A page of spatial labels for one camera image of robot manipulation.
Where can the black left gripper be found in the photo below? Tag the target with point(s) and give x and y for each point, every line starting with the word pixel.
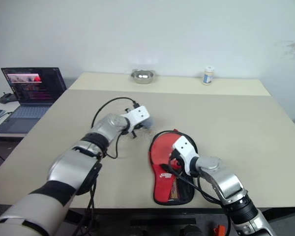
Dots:
pixel 140 126

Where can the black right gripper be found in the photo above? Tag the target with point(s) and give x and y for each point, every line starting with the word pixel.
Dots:
pixel 175 158

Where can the red paddle case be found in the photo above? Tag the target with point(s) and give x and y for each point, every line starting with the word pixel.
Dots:
pixel 166 189

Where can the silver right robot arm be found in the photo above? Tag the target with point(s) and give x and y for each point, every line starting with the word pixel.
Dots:
pixel 226 179

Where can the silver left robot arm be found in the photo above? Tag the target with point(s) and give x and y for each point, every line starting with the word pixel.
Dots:
pixel 71 169

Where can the steel bowl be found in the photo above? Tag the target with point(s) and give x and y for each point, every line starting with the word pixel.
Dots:
pixel 142 76

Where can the dark rounded shape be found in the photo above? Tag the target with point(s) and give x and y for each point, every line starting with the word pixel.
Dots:
pixel 191 231

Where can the small orange object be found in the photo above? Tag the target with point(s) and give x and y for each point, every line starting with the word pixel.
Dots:
pixel 218 231

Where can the small white bottle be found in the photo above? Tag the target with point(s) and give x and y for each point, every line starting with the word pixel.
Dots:
pixel 208 76

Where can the open laptop computer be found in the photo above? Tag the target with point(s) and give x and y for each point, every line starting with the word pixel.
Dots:
pixel 34 88

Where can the black handheld controller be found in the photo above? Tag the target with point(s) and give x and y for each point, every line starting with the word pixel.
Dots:
pixel 7 98

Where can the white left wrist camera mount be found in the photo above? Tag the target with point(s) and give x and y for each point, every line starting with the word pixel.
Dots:
pixel 137 115

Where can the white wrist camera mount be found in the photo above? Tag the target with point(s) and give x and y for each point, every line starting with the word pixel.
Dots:
pixel 184 147
pixel 137 115

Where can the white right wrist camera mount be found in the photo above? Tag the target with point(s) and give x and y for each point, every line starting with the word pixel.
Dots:
pixel 184 147

